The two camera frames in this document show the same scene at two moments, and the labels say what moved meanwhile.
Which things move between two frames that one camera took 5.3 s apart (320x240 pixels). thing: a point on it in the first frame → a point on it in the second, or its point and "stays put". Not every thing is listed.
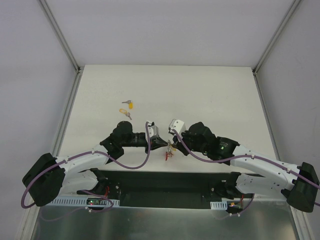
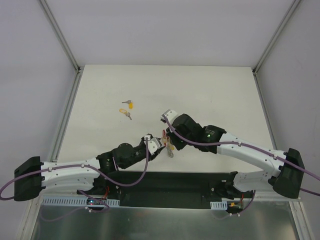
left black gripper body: (152, 144) → (158, 150)
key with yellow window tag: (123, 111) stays put
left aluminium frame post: (60, 34) stays put
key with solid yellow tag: (130, 104) stays put
